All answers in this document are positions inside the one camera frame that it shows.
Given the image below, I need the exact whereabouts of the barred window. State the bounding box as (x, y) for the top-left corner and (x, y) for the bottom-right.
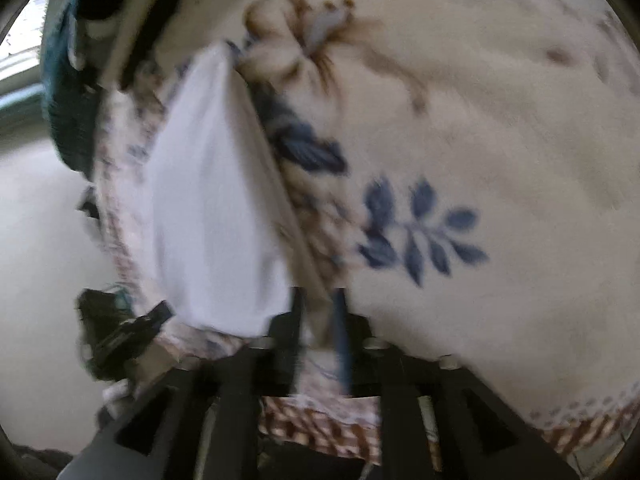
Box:
(0, 0), (57, 111)

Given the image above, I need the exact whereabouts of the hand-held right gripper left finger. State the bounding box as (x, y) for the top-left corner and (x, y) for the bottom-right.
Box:
(57, 287), (307, 480)

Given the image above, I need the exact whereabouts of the floral bed sheet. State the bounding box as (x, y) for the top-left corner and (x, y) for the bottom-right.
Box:
(92, 0), (640, 463)

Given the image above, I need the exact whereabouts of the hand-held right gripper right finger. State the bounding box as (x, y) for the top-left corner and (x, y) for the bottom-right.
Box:
(330, 287), (582, 480)

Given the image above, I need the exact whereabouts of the dark folded garment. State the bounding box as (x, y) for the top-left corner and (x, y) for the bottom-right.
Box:
(120, 0), (206, 92)

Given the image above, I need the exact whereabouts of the white t-shirt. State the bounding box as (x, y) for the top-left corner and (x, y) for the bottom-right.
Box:
(144, 42), (323, 342)

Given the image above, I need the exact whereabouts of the blue plush quilt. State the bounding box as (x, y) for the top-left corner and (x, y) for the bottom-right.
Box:
(40, 0), (108, 181)

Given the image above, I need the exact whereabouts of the beige folded garment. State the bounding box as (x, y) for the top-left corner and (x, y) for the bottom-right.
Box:
(102, 0), (178, 88)

